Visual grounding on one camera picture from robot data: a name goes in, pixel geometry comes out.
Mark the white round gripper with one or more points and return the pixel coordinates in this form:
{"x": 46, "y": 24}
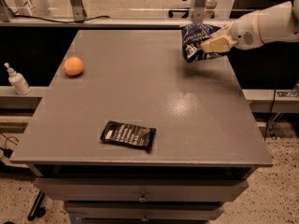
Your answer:
{"x": 244, "y": 33}

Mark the blue Kettle chip bag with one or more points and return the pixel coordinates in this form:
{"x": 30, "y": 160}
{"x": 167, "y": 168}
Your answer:
{"x": 193, "y": 35}

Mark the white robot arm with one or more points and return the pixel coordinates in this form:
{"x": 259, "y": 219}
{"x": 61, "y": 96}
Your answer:
{"x": 279, "y": 23}

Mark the black rxbar chocolate bar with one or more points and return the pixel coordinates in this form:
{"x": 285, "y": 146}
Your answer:
{"x": 128, "y": 135}

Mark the orange fruit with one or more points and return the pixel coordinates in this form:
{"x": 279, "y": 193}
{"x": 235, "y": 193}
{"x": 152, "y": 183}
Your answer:
{"x": 73, "y": 66}

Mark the white pump bottle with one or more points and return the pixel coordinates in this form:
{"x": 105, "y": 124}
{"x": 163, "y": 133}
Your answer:
{"x": 17, "y": 81}

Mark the grey lower drawer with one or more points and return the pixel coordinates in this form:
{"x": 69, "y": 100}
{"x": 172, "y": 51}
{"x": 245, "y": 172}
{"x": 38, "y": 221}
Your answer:
{"x": 144, "y": 211}

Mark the grey drawer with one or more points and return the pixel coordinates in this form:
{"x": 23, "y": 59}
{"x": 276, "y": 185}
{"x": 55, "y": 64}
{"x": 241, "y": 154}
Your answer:
{"x": 144, "y": 211}
{"x": 141, "y": 190}

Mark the grey upper drawer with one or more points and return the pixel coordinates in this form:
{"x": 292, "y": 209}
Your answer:
{"x": 141, "y": 190}

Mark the metal bracket leg right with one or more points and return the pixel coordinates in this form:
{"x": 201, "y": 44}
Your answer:
{"x": 198, "y": 10}

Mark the metal bracket leg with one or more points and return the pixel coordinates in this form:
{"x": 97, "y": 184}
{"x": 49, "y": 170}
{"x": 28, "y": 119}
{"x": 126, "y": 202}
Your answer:
{"x": 78, "y": 9}
{"x": 198, "y": 10}

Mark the metal bracket leg left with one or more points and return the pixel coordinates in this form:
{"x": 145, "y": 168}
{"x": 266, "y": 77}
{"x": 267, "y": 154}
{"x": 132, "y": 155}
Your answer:
{"x": 78, "y": 9}

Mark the black floor cable plug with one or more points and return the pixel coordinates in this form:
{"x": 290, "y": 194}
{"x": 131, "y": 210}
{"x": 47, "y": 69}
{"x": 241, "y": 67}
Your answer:
{"x": 5, "y": 149}

